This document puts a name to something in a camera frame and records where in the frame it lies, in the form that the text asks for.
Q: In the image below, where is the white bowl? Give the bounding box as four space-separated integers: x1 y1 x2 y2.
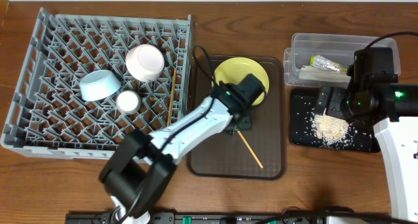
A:
125 44 165 82

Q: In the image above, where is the yellow plate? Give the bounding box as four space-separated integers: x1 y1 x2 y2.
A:
214 57 270 109

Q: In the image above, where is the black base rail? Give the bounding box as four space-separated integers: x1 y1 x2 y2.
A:
64 207 418 224

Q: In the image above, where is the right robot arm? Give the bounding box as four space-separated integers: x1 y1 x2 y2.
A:
314 47 417 222

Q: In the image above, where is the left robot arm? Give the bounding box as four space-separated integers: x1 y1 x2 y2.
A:
99 74 265 223

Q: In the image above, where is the white paper cup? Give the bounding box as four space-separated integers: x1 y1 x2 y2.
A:
116 90 141 114

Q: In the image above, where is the light blue bowl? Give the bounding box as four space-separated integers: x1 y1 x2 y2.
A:
80 70 121 101

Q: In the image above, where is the clear plastic bin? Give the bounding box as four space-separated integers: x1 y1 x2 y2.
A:
283 33 402 88

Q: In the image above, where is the green snack wrapper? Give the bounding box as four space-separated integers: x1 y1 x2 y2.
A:
310 55 347 72

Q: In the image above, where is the brown serving tray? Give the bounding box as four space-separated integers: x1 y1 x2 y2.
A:
186 57 287 180

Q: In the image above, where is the grey plastic dishwasher rack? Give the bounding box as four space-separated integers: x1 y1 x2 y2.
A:
1 9 193 159

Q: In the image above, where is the wooden chopstick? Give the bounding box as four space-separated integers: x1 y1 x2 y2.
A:
237 130 264 169
167 69 177 126

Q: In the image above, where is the food scraps pile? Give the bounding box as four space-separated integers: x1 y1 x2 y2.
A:
311 114 349 145

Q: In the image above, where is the black tray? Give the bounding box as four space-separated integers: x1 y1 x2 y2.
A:
289 88 380 153

